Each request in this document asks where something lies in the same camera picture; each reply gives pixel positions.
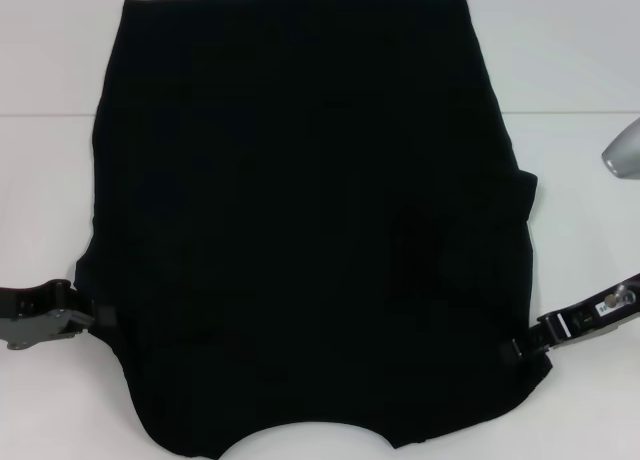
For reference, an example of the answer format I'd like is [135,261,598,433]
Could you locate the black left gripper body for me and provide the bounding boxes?
[0,278,96,352]

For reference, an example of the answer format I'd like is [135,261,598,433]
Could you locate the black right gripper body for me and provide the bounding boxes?
[536,272,640,352]

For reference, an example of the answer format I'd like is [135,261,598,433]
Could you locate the black t-shirt with white print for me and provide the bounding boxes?
[73,0,554,460]

